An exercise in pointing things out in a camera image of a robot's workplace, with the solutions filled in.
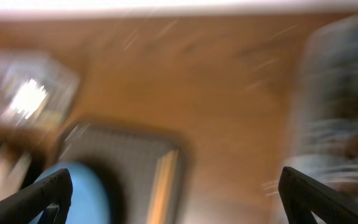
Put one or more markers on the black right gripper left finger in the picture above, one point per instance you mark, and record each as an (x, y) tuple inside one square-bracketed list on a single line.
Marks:
[(49, 197)]

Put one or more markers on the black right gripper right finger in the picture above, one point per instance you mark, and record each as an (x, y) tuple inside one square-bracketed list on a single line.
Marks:
[(304, 198)]

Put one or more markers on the dark blue plate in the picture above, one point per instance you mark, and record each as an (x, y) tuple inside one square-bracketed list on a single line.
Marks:
[(89, 200)]

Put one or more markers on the aluminium foil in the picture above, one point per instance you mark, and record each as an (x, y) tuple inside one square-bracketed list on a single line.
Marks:
[(28, 100)]

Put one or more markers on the grey dishwasher rack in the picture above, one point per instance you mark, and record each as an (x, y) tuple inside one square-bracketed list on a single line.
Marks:
[(325, 122)]

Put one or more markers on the dark brown serving tray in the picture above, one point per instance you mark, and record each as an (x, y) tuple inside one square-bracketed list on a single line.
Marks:
[(125, 157)]

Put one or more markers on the clear plastic bin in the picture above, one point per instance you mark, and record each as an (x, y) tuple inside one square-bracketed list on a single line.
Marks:
[(16, 67)]

